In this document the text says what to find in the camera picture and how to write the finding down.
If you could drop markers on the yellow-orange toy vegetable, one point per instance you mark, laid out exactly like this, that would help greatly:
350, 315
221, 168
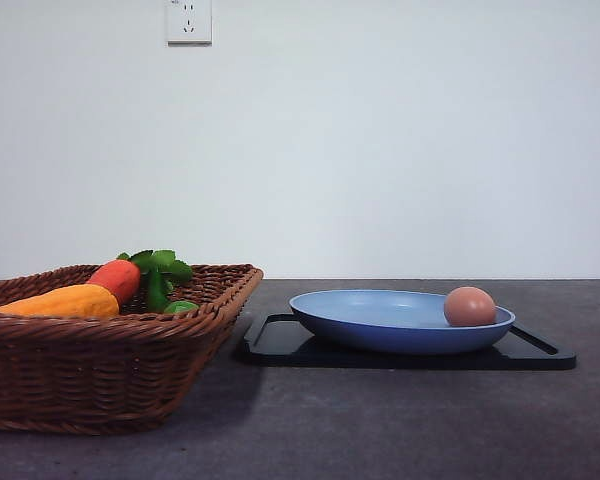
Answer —
75, 301

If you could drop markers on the white wall power outlet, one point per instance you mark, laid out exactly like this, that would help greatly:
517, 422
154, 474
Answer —
188, 23

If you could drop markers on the black rectangular tray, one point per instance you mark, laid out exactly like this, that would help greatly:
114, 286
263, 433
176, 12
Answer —
278, 339

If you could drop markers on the blue plate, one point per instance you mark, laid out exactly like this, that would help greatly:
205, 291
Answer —
389, 322

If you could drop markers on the red-orange toy carrot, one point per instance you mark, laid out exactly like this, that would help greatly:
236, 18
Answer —
120, 276

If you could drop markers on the brown wicker basket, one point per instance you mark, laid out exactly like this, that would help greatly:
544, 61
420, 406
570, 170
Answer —
119, 375

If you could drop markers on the brown egg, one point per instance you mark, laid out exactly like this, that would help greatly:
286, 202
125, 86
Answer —
469, 306

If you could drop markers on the green toy leafy vegetable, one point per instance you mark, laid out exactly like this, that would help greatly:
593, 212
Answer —
161, 268

